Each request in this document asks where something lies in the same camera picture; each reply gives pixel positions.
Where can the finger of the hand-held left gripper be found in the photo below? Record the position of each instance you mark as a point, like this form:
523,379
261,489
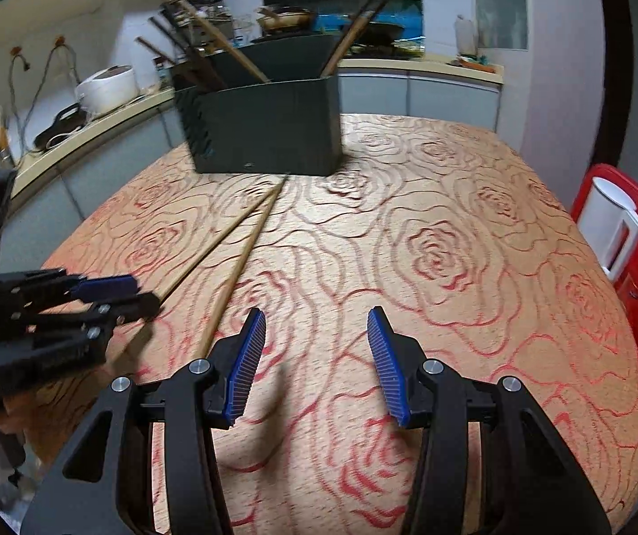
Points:
129,309
104,287

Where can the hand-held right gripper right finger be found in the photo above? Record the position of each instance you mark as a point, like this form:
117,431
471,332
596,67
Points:
389,368

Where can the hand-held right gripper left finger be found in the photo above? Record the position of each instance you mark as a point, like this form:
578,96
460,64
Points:
246,368

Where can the light wooden chopstick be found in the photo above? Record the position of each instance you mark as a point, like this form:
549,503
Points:
241,267
224,42
224,234

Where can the dark grey utensil holder box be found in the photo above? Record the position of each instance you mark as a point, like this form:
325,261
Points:
274,128

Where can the dark brown chopstick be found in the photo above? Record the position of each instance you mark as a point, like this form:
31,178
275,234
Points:
157,53
177,25
185,53

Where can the black chopstick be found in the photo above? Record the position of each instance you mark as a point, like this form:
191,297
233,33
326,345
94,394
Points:
366,3
380,3

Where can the rose patterned orange tablecloth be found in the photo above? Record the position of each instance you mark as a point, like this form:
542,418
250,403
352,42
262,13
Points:
436,290

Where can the black small appliance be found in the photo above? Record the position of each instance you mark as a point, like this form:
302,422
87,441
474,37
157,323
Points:
59,125

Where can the white rice cooker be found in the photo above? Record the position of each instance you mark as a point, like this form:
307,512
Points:
107,89

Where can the white electric kettle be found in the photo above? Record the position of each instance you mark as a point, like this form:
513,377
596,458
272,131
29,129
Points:
609,223

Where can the grey base cabinets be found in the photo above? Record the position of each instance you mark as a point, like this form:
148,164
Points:
447,100

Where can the metal spice rack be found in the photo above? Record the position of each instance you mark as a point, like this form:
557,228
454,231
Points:
210,16

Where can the beige kitchen countertop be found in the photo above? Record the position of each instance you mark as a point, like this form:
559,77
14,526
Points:
441,68

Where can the orange vegetables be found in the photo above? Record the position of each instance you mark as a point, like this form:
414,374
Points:
475,62

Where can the golden wok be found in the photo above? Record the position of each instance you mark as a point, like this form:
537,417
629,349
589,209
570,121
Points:
285,18

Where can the black wok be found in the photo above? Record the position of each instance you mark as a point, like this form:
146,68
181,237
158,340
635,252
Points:
380,32

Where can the clear oil bottle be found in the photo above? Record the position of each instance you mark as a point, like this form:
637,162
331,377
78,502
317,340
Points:
465,36

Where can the blue backsplash panel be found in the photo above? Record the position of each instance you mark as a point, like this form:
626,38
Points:
414,16

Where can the frosted glass window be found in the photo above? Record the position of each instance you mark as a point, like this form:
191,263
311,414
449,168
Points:
500,0

